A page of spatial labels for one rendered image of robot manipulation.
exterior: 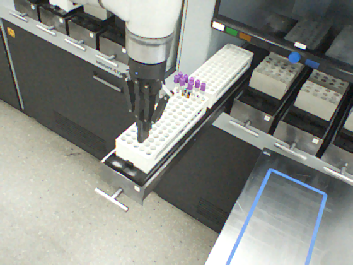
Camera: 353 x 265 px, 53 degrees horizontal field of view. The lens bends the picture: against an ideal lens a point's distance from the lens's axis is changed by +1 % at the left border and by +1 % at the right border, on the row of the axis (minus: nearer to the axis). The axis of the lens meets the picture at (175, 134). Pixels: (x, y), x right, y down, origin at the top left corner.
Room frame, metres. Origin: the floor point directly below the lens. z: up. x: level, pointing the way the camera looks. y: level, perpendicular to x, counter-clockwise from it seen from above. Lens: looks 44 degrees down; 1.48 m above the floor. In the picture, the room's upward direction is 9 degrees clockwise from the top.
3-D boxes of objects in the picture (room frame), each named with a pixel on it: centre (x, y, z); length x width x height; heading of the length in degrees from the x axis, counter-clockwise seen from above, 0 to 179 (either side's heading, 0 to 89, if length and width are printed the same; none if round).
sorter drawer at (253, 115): (1.15, -0.37, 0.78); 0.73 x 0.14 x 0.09; 153
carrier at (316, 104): (0.87, -0.40, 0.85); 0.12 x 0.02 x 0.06; 63
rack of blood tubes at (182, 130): (0.69, 0.03, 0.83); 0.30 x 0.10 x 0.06; 153
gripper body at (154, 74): (0.60, 0.08, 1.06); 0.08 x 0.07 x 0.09; 63
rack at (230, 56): (0.97, -0.11, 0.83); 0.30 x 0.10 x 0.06; 153
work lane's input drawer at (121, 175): (0.81, -0.03, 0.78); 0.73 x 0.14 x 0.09; 153
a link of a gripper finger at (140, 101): (0.61, 0.09, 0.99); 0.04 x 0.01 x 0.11; 153
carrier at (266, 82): (0.94, -0.26, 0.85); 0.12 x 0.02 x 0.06; 64
